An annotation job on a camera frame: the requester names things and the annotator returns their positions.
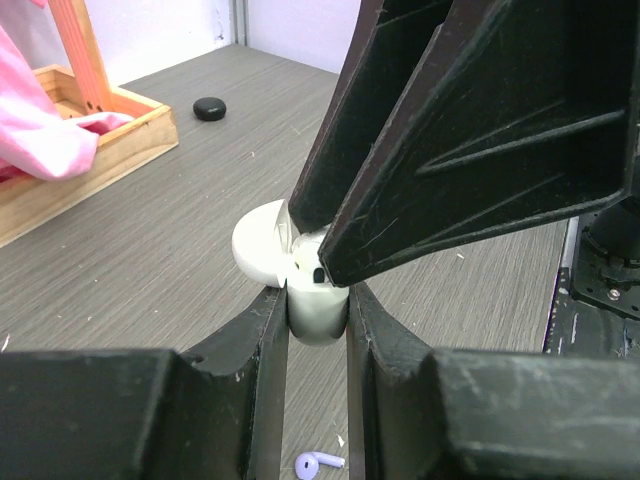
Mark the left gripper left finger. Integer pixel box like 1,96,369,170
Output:
1,288,289,479

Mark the white earbud case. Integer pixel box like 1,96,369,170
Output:
232,199,349,346

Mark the black earbud case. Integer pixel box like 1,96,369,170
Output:
192,97,227,122

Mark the pink t-shirt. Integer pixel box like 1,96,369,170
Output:
1,29,133,181

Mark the wooden clothes rack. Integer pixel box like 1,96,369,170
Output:
1,1,179,245

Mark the white earbud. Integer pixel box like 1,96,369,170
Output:
292,227,329,285

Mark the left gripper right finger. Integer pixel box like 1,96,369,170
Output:
346,283,639,479

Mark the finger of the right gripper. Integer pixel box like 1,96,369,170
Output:
320,1,639,286
289,0,452,233

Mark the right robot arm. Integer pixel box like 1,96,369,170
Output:
290,1,639,289

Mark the purple earbud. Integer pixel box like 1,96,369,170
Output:
294,451,346,480

